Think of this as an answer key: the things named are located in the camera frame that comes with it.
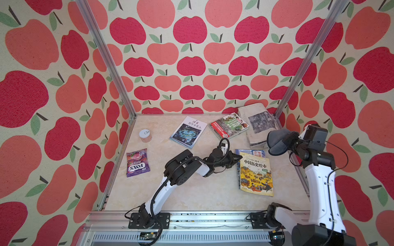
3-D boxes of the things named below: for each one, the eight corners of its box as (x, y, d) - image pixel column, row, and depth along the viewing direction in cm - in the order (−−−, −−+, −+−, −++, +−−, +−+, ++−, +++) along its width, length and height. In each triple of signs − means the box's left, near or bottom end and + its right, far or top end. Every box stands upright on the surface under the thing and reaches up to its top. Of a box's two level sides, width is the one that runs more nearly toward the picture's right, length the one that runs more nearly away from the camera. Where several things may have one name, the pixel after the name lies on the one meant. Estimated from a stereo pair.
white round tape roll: (139, 142, 107) (137, 138, 103) (142, 133, 112) (140, 128, 108) (151, 142, 107) (149, 138, 103) (153, 133, 112) (151, 128, 108)
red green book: (222, 142, 106) (222, 140, 104) (208, 125, 116) (208, 123, 114) (249, 128, 115) (250, 125, 113) (234, 113, 124) (234, 111, 122)
